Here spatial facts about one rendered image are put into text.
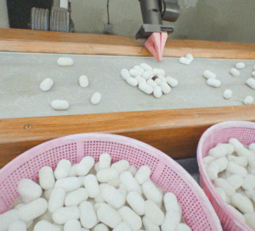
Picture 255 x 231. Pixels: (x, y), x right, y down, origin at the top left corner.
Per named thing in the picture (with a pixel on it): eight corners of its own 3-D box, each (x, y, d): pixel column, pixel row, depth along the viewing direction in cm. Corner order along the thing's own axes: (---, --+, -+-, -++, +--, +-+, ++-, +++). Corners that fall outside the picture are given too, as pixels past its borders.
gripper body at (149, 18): (175, 31, 69) (171, 9, 71) (143, 29, 66) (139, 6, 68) (165, 42, 75) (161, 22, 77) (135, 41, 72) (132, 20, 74)
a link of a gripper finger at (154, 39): (180, 56, 67) (174, 27, 70) (157, 56, 65) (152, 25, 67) (168, 66, 73) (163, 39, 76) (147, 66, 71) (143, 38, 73)
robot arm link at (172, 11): (136, -15, 77) (151, -30, 69) (165, -8, 82) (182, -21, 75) (137, 21, 76) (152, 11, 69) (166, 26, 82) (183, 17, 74)
